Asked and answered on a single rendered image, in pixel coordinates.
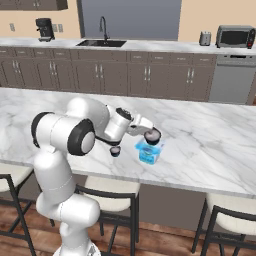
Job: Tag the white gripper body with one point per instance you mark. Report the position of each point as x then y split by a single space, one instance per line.
144 124

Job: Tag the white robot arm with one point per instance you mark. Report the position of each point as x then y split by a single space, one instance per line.
53 173

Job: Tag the small dark yogurt cup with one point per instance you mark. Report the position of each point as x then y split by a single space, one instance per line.
152 136
115 152

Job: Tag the blue yogurt container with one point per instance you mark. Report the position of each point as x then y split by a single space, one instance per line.
149 154

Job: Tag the brown base cupboard run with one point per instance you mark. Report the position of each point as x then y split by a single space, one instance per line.
113 73

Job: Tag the black stool with cream seat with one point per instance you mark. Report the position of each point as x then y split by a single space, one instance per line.
233 213
115 193
10 180

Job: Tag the black sink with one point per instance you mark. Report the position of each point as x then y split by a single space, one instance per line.
101 43

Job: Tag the grey dishwasher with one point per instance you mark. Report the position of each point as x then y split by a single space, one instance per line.
232 80

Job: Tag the black tap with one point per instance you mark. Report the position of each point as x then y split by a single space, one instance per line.
104 28

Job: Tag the silver toaster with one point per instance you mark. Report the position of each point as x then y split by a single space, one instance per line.
205 38

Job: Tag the grey window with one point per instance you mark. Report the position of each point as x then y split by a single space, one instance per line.
130 18

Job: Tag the silver toaster oven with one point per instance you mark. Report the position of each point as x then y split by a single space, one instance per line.
235 36

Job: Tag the black coffee machine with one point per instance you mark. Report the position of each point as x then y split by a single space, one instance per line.
45 29

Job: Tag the grey wall socket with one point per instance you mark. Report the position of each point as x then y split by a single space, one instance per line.
60 28
54 28
12 27

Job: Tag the brown wall cupboards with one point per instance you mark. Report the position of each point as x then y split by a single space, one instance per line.
33 4

